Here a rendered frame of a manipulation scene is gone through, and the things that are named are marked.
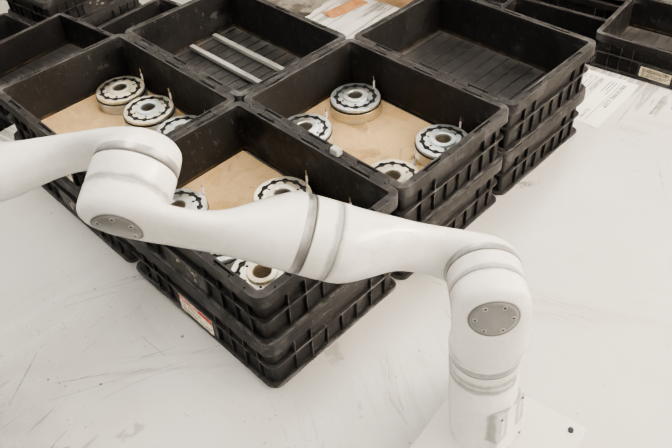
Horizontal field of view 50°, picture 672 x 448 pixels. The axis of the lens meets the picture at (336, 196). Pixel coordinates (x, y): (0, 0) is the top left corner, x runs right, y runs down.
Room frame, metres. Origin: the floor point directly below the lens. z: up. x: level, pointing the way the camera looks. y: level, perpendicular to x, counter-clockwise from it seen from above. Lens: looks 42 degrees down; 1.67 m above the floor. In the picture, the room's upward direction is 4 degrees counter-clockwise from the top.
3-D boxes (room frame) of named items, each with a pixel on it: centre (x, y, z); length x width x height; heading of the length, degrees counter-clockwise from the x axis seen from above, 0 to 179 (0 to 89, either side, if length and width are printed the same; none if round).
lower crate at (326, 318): (0.88, 0.14, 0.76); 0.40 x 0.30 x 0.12; 43
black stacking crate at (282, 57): (1.38, 0.19, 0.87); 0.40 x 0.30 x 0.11; 43
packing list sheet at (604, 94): (1.45, -0.55, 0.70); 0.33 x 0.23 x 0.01; 50
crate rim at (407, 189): (1.08, -0.08, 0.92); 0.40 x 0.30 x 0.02; 43
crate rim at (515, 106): (1.29, -0.30, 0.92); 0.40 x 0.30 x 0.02; 43
